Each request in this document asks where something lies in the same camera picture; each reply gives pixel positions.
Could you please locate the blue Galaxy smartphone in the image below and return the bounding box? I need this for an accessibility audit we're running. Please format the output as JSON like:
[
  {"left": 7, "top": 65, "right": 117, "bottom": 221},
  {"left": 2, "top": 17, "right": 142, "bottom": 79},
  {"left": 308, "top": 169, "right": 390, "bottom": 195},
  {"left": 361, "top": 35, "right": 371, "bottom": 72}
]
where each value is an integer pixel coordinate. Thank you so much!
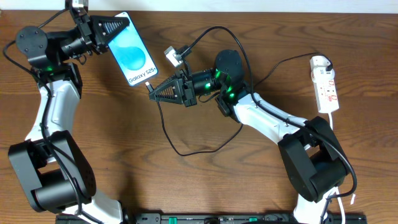
[{"left": 108, "top": 12, "right": 158, "bottom": 86}]

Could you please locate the black charger cable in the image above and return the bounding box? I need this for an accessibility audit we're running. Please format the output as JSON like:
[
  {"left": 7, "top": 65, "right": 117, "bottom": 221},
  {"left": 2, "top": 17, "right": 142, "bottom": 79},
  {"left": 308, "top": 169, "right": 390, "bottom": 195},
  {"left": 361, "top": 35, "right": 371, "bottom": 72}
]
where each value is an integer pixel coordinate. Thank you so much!
[{"left": 144, "top": 52, "right": 333, "bottom": 157}]

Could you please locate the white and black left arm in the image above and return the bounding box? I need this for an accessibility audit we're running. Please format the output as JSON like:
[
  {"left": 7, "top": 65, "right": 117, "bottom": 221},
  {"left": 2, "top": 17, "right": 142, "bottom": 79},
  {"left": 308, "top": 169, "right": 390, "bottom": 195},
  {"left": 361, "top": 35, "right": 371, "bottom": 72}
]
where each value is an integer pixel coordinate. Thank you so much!
[{"left": 8, "top": 15, "right": 134, "bottom": 223}]

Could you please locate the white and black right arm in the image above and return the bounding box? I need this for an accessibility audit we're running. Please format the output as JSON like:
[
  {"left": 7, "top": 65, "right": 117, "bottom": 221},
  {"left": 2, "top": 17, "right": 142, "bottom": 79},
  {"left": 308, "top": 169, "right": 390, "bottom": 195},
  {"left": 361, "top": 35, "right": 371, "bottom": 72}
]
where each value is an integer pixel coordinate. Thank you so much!
[{"left": 146, "top": 50, "right": 353, "bottom": 223}]

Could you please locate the white USB charger plug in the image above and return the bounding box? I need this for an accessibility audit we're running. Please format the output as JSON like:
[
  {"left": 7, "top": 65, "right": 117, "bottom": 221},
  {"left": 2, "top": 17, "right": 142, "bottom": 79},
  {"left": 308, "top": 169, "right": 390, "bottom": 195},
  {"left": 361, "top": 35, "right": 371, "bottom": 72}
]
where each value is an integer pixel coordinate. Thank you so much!
[{"left": 310, "top": 55, "right": 333, "bottom": 72}]

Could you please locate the white power strip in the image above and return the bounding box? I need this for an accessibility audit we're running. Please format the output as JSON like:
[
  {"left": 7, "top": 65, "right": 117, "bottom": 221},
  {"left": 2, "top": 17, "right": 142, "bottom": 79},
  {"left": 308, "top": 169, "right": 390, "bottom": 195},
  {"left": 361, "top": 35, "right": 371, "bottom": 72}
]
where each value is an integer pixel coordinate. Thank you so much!
[{"left": 311, "top": 67, "right": 340, "bottom": 113}]

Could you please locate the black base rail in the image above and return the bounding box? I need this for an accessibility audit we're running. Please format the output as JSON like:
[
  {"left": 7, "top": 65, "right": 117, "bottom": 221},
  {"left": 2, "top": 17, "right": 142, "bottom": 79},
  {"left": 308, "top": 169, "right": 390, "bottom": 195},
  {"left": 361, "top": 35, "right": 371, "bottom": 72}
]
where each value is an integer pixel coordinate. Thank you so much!
[{"left": 55, "top": 213, "right": 368, "bottom": 224}]

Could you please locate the white power strip cord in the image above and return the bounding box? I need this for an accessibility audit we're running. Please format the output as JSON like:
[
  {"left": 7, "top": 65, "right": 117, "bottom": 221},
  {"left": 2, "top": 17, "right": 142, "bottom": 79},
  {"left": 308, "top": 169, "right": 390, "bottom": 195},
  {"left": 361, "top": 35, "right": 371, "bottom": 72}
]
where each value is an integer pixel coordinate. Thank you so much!
[{"left": 328, "top": 112, "right": 356, "bottom": 224}]

